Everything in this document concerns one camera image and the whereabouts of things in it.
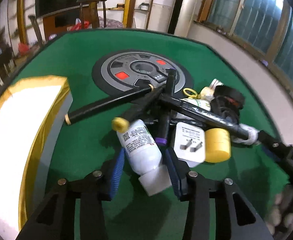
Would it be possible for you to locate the long black marker pen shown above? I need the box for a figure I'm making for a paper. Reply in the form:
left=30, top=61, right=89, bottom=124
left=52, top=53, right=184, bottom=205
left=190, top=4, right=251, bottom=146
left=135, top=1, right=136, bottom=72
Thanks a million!
left=158, top=94, right=249, bottom=140

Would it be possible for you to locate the white power adapter plug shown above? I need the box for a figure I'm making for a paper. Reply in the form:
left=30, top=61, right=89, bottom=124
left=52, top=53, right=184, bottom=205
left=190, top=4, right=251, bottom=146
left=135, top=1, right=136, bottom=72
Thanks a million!
left=173, top=122, right=206, bottom=168

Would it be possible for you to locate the small white pill bottle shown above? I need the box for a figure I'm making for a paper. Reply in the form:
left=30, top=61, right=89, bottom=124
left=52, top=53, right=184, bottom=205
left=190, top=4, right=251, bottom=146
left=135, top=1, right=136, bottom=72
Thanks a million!
left=198, top=79, right=224, bottom=102

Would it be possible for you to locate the black marker with rubber band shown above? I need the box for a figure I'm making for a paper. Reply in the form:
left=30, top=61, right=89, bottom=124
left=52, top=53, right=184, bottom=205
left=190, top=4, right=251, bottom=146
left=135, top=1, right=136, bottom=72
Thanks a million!
left=65, top=85, right=154, bottom=125

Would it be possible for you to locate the white bottle yellow cap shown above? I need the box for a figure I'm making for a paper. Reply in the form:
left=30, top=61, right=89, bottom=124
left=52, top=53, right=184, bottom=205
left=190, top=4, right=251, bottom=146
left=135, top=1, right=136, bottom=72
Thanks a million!
left=112, top=117, right=172, bottom=197

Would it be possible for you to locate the black marker purple cap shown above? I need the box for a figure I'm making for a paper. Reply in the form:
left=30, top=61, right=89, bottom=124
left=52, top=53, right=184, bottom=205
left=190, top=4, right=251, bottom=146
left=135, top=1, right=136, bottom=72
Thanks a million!
left=155, top=69, right=176, bottom=146

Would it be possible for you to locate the gold-rimmed storage box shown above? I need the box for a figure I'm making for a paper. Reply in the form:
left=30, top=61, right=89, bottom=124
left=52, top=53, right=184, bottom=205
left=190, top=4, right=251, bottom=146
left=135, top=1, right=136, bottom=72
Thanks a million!
left=0, top=75, right=73, bottom=239

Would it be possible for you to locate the round grey control panel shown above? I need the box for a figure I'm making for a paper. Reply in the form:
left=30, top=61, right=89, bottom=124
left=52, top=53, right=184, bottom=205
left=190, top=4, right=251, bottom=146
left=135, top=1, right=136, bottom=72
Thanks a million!
left=91, top=49, right=194, bottom=98

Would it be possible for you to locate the white standing air conditioner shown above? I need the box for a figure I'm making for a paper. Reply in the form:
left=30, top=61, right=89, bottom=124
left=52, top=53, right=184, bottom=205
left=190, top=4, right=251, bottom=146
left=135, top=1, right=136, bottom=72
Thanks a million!
left=174, top=0, right=198, bottom=37

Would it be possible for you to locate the red plastic bag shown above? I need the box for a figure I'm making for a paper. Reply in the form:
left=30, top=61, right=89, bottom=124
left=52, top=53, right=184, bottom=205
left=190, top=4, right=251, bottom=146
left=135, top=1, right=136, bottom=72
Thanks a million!
left=68, top=18, right=89, bottom=31

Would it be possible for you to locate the wooden tv cabinet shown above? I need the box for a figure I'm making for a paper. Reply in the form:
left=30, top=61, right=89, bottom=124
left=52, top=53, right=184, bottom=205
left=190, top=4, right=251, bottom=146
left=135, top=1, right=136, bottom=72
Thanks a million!
left=43, top=9, right=80, bottom=40

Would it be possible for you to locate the dark wooden chair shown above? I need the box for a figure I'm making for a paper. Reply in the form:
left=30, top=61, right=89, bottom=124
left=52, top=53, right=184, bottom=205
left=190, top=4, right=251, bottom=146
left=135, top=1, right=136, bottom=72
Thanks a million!
left=77, top=0, right=107, bottom=29

